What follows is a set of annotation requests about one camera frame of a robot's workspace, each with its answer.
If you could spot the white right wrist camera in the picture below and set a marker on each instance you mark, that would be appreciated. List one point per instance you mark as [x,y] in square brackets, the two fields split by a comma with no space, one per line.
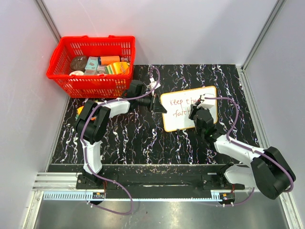
[206,101]

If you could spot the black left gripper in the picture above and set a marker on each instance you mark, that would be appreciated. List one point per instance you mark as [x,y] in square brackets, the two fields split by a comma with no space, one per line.
[158,108]

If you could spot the yellow-framed whiteboard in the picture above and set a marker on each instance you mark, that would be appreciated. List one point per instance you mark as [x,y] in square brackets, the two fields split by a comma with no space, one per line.
[178,105]

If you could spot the light blue small box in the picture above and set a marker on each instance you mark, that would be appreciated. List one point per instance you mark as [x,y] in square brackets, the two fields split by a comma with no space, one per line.
[92,64]

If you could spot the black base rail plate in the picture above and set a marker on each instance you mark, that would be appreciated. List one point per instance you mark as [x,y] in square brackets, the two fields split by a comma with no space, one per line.
[206,177]

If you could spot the orange yellow box in basket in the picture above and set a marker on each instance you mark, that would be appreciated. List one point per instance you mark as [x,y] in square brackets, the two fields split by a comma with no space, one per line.
[118,68]

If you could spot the brown round packet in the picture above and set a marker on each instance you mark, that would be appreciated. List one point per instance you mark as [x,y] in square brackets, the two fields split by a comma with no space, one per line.
[78,63]

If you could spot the red plastic shopping basket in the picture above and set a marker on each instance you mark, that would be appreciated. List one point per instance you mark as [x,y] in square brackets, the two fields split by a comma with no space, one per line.
[91,86]

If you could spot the orange cylindrical can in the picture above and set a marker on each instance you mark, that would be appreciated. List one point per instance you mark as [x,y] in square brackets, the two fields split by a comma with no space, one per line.
[106,60]

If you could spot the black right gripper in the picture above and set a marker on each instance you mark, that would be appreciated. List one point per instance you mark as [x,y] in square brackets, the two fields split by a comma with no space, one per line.
[194,109]

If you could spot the orange green snack box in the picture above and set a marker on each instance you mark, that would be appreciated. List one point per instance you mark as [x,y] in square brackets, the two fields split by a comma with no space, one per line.
[79,112]

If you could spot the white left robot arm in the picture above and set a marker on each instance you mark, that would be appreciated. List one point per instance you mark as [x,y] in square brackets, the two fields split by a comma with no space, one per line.
[92,121]

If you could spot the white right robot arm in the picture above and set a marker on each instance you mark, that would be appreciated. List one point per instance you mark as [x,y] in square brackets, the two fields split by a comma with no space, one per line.
[264,169]

